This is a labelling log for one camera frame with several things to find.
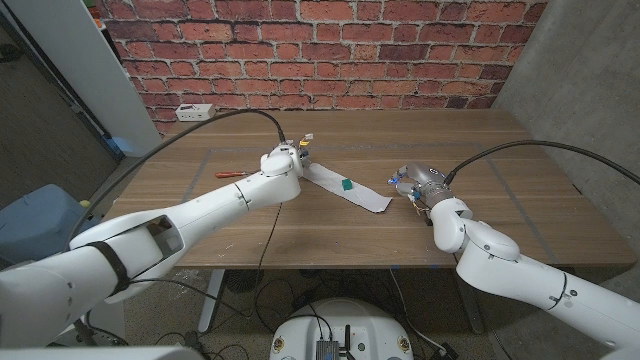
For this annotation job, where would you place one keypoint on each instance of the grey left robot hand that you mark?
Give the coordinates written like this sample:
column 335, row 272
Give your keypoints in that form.
column 306, row 157

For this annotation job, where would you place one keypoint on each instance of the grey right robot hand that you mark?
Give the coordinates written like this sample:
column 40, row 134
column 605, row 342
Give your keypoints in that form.
column 425, row 182

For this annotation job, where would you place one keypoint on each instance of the small green block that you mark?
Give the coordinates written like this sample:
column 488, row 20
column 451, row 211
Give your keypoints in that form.
column 347, row 185

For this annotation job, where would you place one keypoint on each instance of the white cloth strip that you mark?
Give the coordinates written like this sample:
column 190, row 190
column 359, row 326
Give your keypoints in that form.
column 370, row 197

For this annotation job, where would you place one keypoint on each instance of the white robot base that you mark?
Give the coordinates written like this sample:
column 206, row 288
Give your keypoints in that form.
column 370, row 325

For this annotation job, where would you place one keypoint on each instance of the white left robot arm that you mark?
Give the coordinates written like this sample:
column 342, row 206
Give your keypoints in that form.
column 200, row 215

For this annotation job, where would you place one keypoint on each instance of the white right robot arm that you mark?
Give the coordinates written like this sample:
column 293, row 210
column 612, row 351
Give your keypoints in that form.
column 510, row 275

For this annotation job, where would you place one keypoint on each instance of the printed brick backdrop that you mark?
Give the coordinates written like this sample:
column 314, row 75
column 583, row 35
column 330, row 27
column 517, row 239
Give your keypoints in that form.
column 320, row 50

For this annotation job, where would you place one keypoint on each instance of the white power strip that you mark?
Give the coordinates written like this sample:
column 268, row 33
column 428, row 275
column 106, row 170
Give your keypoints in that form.
column 195, row 112

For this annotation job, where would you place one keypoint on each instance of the black round floor fan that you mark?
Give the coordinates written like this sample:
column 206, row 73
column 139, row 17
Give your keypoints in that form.
column 243, row 281

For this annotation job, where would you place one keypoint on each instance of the white table leg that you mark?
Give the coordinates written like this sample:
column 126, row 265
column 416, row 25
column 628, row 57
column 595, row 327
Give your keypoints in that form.
column 210, row 300

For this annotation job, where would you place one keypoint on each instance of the grey electronics box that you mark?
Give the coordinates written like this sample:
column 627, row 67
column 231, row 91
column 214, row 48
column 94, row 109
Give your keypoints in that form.
column 327, row 351

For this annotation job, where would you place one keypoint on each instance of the small yellow green ball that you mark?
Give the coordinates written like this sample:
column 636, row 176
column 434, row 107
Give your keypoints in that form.
column 85, row 204

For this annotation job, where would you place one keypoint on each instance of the white board panel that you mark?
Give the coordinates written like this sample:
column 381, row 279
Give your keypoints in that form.
column 90, row 65

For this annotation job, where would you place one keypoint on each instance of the blue plastic bin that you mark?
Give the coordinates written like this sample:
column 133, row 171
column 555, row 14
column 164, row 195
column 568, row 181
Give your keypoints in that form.
column 40, row 220

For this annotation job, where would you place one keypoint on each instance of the white robot chest panel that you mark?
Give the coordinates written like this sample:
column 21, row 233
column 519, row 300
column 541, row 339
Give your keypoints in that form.
column 100, row 354

